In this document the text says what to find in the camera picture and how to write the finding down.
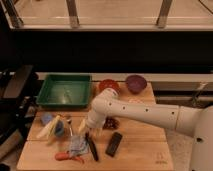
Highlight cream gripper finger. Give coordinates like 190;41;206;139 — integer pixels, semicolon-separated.
78;119;86;134
94;128;102;137

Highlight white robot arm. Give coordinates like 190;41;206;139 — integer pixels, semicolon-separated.
79;88;213;171

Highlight green plastic tray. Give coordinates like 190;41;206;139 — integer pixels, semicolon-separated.
36;74;92;108

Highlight metal spoon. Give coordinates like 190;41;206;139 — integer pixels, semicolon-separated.
66;116;73;137

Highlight bunch of dark grapes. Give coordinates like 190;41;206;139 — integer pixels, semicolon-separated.
103;117;119;130

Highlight blue grey cloth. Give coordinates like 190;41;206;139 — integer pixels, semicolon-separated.
69;135;88;157

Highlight black rectangular block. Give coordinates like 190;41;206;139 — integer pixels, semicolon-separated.
105;132;122;157

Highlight blue cup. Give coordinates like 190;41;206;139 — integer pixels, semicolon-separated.
54;121;64;137

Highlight wooden board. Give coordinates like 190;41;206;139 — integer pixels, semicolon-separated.
16;81;175;171

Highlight light blue small object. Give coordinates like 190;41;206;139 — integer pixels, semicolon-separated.
41;113;53;125

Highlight orange carrot toy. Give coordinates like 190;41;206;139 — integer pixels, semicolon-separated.
55;152;84;164

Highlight red bowl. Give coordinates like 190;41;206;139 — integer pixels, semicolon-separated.
99;79;119;92

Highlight purple bowl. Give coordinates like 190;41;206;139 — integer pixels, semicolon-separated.
125;75;147;94

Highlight black equipment on left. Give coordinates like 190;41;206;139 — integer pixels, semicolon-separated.
0;64;40;161

